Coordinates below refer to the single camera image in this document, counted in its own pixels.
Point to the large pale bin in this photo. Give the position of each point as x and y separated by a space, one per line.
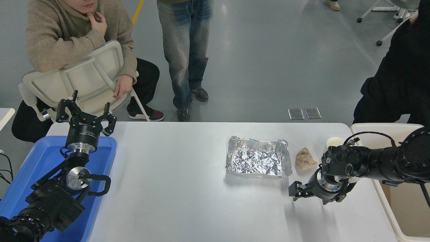
403 215

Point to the white paper cup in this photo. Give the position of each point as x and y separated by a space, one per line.
335 142

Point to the seated person's right hand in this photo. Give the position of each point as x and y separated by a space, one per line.
98 23

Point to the crumpled tan paper ball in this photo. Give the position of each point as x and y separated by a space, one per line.
305 159

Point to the crumpled foil tray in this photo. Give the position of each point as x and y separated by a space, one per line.
257 158

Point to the standing person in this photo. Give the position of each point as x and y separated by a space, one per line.
184 50

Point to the walking person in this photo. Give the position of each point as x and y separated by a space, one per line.
332 4

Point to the seated person's left hand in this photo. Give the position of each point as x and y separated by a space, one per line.
122 86

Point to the metal floor plate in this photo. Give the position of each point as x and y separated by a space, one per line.
296 114
312 113

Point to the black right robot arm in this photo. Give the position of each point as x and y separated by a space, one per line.
386 161

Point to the white office chair base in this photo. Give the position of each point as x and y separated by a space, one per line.
399 15

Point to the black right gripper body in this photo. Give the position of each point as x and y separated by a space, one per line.
327 196

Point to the white plastic chair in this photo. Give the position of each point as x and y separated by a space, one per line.
84 77

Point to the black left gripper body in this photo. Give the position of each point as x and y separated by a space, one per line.
83 132

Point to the blue plastic tray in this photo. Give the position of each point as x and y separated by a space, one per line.
43 158

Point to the seated person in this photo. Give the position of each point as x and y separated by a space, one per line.
60 33

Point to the person beside bin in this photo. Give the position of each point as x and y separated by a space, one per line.
403 77

